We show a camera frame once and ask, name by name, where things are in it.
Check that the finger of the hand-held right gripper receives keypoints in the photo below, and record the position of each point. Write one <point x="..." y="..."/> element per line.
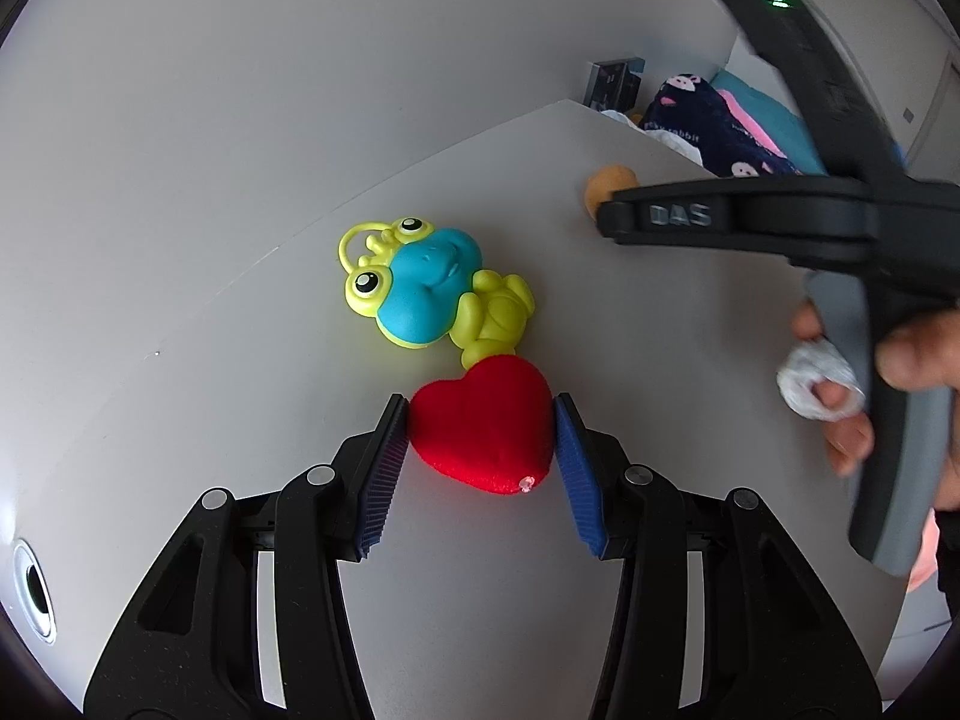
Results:
<point x="720" y="214"/>

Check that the orange round toy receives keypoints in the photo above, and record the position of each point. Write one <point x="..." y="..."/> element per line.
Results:
<point x="609" y="187"/>

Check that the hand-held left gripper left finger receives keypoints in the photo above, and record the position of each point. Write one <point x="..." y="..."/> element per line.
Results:
<point x="382" y="480"/>

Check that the white fleece cloth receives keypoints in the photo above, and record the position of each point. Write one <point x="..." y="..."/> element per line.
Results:
<point x="664" y="139"/>

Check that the yellow blue frog toy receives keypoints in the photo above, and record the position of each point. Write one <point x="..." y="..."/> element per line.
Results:
<point x="427" y="281"/>

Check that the red plush heart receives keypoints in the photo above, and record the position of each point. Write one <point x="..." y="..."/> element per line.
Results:
<point x="480" y="424"/>

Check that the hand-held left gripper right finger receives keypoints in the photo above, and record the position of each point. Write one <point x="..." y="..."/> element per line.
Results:
<point x="577" y="480"/>

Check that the teal pillow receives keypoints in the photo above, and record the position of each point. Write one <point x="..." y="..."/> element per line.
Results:
<point x="784" y="127"/>

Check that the pink cloth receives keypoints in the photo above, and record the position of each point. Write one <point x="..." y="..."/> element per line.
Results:
<point x="744" y="117"/>

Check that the navy printed blanket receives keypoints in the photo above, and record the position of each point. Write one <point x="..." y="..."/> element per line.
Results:
<point x="697" y="116"/>

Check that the white tissue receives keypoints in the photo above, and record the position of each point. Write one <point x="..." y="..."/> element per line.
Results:
<point x="799" y="379"/>

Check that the black box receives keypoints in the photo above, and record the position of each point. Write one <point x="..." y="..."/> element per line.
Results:
<point x="611" y="82"/>

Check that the person's right hand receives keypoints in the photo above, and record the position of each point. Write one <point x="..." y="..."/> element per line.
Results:
<point x="922" y="352"/>

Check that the person's right forearm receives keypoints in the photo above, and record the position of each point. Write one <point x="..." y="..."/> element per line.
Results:
<point x="924" y="562"/>

